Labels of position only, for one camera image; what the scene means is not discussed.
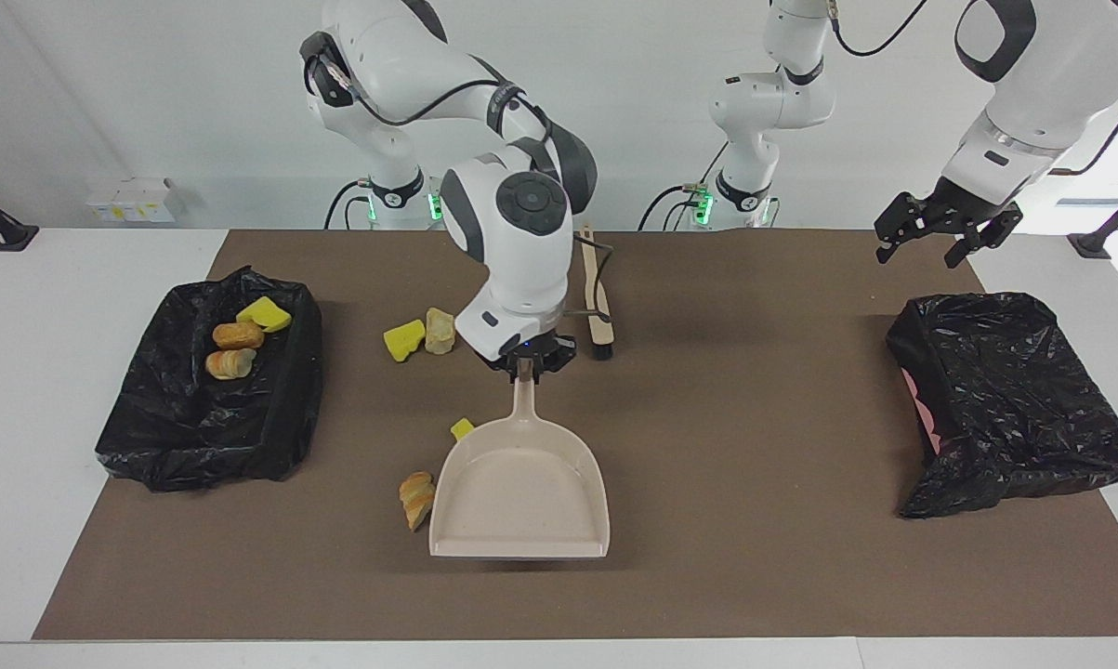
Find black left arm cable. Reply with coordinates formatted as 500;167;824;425
833;0;1118;177

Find beige plastic dustpan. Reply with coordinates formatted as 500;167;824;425
428;376;611;559

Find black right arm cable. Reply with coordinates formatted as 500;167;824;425
303;33;612;326

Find beige hand brush black bristles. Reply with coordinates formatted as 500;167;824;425
581;223;615;361

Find white electrical box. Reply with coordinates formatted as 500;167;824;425
86;178;177;224

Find beige bread chunk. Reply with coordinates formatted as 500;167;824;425
425;308;458;356
205;348;256;381

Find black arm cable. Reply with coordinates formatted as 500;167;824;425
303;33;612;326
833;0;1118;177

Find black bag lined pink bin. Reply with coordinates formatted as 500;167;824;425
886;292;1118;519

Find brown bread roll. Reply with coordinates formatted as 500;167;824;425
212;321;266;350

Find brown table mat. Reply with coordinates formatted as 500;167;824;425
32;230;1118;641

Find black base cable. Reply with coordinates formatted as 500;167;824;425
324;179;375;230
639;144;729;231

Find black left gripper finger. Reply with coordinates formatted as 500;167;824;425
947;209;1023;269
875;192;936;265

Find striped croissant piece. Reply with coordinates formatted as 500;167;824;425
399;471;437;531

